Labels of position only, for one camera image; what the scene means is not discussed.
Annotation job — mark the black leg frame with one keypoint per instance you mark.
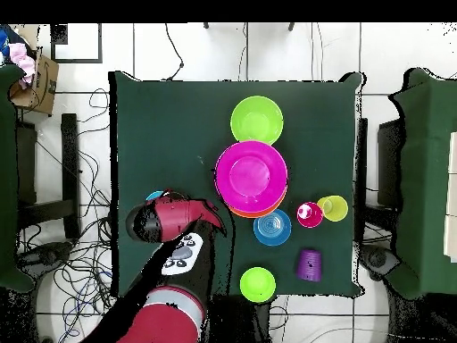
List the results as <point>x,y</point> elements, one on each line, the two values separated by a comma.
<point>69,160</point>

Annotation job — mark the green covered side table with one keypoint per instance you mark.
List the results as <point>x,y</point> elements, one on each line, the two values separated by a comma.
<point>428,178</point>
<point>7,178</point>

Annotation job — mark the pink cloth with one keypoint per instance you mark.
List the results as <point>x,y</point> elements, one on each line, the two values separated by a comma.
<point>21,59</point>

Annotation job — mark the black floor stand base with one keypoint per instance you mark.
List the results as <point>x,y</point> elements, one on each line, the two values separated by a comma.
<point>46,252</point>
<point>378,259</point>

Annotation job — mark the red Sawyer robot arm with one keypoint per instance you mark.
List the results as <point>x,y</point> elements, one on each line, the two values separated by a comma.
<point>167,214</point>

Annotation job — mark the light blue plastic bowl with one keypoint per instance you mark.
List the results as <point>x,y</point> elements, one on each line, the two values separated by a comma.
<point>154,195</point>

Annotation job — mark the black square frame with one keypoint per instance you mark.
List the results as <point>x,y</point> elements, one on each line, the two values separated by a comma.
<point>76,61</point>

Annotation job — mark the small green plastic bowl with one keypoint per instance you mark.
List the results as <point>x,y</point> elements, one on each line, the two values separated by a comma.
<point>257,285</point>

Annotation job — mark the black side frame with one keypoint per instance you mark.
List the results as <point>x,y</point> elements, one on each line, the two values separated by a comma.
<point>389,160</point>

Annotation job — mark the large green plastic bowl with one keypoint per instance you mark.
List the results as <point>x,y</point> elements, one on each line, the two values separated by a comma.
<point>257,119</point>

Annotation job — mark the white panel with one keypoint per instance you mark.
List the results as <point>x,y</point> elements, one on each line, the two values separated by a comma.
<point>452,196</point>

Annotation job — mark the red plastic cup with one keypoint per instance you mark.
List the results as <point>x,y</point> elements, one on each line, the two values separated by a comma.
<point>310,218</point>

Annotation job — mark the orange plastic bowl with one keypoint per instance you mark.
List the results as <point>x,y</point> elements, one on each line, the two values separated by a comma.
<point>250,214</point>

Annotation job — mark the dark green tablecloth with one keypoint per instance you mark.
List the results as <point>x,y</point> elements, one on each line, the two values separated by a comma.
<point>160,118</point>

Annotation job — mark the yellow plastic cup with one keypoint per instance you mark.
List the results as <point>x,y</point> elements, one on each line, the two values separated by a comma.
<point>337,210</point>

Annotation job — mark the pink plastic bowl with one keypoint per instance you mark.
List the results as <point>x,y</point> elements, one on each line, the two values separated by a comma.
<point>250,175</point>

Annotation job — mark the cardboard box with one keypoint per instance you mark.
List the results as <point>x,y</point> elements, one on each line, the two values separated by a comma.
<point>43,89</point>

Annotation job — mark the blue fabric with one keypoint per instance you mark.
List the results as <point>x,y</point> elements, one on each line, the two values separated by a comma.
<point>3,39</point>

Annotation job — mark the purple plastic cup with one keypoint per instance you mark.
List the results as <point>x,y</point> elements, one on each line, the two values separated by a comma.
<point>310,266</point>

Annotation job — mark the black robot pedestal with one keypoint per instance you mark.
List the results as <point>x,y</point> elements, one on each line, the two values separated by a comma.
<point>242,321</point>

